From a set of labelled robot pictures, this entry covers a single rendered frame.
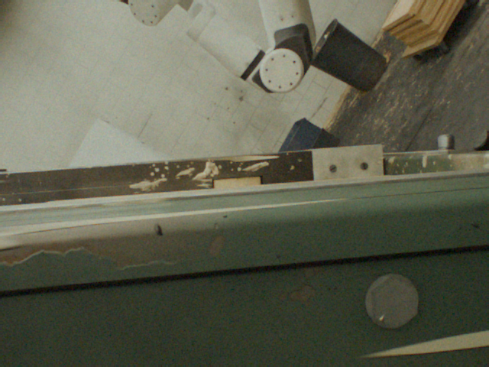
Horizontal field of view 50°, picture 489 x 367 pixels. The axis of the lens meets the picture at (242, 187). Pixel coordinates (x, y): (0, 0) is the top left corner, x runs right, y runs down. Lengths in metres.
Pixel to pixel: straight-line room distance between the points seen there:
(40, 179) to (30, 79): 5.43
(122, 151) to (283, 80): 3.77
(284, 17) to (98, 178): 0.42
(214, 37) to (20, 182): 0.42
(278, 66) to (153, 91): 5.15
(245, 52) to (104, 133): 3.76
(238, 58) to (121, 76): 5.17
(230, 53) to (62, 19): 5.41
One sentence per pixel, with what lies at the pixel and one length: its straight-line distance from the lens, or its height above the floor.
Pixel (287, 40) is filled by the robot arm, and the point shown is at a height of 1.15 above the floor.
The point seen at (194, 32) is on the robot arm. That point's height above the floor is 1.30.
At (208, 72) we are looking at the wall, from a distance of 6.07.
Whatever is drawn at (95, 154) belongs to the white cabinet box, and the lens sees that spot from 4.69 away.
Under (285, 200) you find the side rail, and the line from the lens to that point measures 0.15.
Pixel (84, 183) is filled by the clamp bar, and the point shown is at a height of 1.33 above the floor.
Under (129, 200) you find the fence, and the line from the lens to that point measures 0.38.
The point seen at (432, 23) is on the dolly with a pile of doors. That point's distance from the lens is 3.98.
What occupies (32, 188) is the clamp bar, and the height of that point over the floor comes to 1.39.
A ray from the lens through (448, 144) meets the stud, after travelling 0.86.
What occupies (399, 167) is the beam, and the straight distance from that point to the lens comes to 0.88.
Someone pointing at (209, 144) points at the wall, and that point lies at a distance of 6.01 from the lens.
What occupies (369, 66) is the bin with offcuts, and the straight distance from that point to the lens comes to 5.22.
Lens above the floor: 1.20
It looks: 7 degrees down
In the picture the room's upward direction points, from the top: 60 degrees counter-clockwise
